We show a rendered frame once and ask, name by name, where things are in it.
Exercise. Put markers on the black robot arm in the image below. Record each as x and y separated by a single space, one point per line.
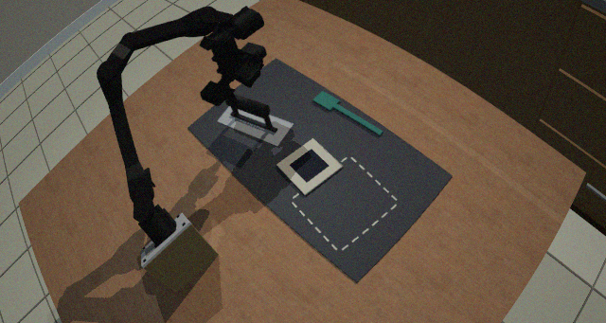
225 27

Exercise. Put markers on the green flat spatula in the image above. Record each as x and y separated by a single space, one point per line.
329 102

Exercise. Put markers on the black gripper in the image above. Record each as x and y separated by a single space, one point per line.
217 93

